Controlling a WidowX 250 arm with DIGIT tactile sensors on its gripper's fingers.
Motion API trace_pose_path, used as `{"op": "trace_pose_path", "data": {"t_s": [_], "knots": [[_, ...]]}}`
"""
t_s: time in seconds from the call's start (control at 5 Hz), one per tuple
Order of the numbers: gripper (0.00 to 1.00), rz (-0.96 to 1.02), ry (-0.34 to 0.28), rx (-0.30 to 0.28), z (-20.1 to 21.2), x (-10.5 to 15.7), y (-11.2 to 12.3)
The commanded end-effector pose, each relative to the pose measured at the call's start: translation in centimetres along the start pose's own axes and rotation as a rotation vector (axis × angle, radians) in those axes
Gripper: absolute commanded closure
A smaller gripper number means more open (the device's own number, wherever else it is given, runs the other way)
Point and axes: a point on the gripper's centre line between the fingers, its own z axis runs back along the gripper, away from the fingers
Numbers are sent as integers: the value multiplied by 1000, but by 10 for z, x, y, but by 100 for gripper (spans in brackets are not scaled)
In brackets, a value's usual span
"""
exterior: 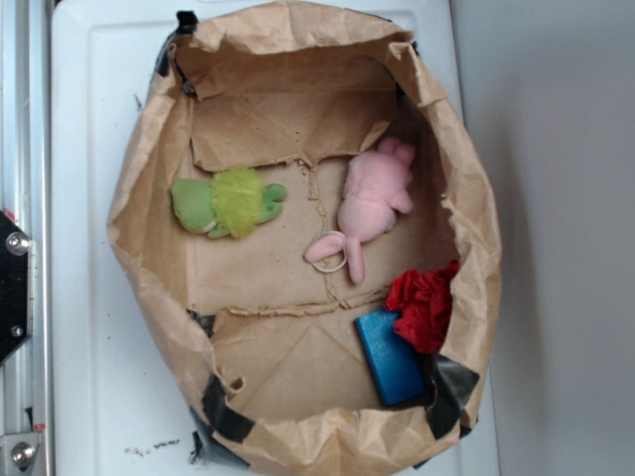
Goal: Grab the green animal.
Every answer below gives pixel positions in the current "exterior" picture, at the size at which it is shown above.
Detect green plush turtle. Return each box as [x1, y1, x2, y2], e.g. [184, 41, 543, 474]
[171, 168, 288, 239]

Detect pink plush bunny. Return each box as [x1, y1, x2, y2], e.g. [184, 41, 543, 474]
[304, 138, 416, 285]

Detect red crumpled paper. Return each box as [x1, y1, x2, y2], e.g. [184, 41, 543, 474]
[385, 260, 460, 354]

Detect brown paper bag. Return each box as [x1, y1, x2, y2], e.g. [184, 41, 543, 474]
[108, 1, 502, 475]

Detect blue wooden block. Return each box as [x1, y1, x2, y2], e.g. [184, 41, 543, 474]
[354, 309, 427, 406]

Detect white ring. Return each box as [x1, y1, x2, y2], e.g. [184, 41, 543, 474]
[311, 229, 347, 274]

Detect black metal bracket plate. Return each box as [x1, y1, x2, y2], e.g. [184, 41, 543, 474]
[0, 210, 32, 365]

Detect aluminium frame rail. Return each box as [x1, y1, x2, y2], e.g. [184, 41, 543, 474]
[1, 1, 55, 475]

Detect silver corner bracket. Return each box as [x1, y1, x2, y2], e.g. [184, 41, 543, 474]
[1, 432, 41, 476]

